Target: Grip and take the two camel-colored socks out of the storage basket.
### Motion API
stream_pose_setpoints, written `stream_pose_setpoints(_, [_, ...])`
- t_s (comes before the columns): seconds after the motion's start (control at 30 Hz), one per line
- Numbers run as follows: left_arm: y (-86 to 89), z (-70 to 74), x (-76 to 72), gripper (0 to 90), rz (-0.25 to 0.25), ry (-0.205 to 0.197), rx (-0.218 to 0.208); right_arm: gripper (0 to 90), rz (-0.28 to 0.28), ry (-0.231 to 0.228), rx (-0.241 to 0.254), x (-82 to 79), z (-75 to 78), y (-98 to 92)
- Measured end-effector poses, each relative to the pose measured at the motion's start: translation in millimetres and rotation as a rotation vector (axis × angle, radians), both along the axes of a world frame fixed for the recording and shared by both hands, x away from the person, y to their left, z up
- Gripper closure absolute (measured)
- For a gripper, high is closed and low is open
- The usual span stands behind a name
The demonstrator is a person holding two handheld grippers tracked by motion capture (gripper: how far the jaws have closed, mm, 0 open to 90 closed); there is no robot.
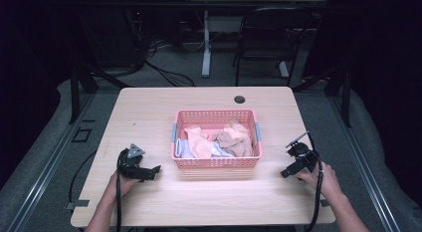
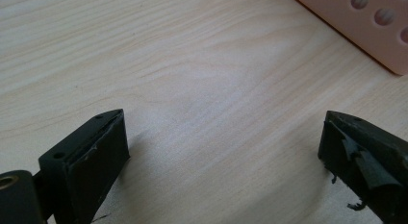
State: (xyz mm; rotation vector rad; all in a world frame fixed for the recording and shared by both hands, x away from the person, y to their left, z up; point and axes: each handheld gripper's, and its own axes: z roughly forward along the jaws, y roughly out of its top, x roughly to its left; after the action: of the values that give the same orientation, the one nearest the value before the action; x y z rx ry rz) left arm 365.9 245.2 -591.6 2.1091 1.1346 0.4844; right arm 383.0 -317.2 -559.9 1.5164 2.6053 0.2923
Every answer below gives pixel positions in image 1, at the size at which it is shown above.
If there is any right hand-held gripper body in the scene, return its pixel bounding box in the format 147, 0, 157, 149
285, 130, 321, 175

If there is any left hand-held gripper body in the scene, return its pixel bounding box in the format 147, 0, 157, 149
117, 142, 154, 181

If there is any person's left hand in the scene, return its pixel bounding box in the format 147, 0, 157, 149
110, 170, 142, 197

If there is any person's right hand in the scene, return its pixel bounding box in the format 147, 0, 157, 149
296, 161, 344, 200

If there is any peach orange sock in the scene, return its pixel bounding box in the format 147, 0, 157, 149
183, 124, 214, 159

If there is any black tape square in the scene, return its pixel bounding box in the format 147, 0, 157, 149
72, 127, 94, 143

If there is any pink plastic basket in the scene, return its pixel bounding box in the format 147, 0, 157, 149
170, 109, 264, 169

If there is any tan brown sock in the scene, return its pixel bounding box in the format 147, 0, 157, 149
212, 129, 254, 158

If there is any grey tape strip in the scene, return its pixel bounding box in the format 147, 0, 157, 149
65, 199, 91, 211

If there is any light blue cloth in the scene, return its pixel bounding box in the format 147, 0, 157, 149
210, 140, 236, 159

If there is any pale peach sock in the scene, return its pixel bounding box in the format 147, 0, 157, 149
222, 119, 251, 141

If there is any black folding chair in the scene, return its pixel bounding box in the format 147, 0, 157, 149
232, 6, 315, 88

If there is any right hand-held gripper black cable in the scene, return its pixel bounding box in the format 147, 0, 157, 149
303, 133, 324, 232

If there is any hand-held gripper black cable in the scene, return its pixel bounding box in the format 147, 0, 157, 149
303, 133, 324, 232
114, 151, 124, 232

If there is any left hand-held gripper black cable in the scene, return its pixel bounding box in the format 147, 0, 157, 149
114, 151, 124, 232

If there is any thin black floor cable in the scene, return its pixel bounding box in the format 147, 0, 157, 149
68, 150, 98, 204

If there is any silver floor rail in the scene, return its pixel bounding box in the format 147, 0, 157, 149
326, 96, 402, 232
6, 92, 98, 232

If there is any black metal frame post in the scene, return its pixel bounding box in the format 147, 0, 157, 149
68, 59, 130, 125
292, 59, 353, 128

